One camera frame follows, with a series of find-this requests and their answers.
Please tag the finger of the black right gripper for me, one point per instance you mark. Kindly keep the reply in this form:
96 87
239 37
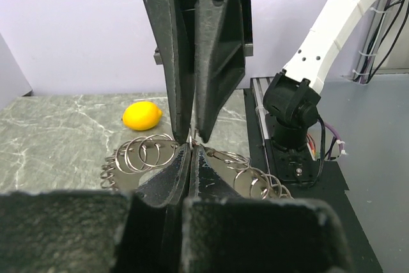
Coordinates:
219 59
170 33

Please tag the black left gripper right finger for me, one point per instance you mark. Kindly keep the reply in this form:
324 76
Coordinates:
207 187

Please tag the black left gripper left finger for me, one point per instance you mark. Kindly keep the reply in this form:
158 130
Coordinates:
169 183

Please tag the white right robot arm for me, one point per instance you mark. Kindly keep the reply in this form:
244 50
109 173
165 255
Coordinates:
295 92

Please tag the yellow lemon on table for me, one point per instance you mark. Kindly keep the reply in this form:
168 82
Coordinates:
141 116

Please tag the aluminium rail frame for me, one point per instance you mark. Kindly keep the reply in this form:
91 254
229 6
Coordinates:
259 86

